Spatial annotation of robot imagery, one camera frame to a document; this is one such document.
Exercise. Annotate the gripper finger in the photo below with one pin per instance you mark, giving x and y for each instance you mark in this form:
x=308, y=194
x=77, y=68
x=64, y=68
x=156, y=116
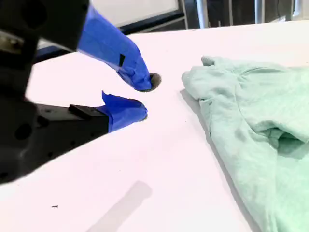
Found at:
x=120, y=116
x=108, y=46

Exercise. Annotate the silver metal leg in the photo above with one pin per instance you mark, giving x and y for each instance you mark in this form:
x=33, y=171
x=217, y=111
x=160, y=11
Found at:
x=202, y=13

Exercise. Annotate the pale green T-shirt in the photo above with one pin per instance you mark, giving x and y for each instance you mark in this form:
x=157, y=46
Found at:
x=253, y=181

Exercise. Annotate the white board panel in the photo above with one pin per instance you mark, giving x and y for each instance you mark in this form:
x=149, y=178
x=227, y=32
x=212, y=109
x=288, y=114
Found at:
x=135, y=9

